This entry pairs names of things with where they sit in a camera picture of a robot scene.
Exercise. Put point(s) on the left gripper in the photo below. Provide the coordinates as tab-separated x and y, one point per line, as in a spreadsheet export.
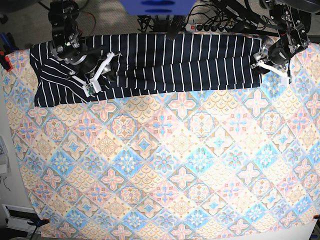
277	54

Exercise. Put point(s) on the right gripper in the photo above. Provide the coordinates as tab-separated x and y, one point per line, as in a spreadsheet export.
88	60

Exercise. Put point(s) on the navy white striped T-shirt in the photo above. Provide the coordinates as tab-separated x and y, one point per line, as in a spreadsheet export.
147	64

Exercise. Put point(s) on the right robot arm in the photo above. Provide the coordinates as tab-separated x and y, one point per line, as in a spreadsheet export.
69	46

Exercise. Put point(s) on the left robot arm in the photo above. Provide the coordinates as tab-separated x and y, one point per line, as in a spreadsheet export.
293	19

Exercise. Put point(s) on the blue box overhead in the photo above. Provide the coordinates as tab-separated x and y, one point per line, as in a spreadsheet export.
158	7

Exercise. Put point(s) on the white power strip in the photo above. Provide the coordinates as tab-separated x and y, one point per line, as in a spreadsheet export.
204	28

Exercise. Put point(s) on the red black clamp left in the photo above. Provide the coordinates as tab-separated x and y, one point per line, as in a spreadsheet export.
5	62

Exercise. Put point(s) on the patterned pastel tablecloth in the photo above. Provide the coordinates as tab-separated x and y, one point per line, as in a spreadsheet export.
195	165

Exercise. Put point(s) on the white equipment box left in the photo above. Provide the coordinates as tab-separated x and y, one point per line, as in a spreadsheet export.
4	159

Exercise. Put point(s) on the blue orange clamp bottom left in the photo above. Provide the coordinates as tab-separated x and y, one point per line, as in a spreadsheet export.
38	222

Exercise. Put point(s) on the white vent panel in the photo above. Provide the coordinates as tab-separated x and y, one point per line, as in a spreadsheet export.
17	217

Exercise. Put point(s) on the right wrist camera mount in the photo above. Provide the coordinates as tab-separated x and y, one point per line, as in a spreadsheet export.
92	87

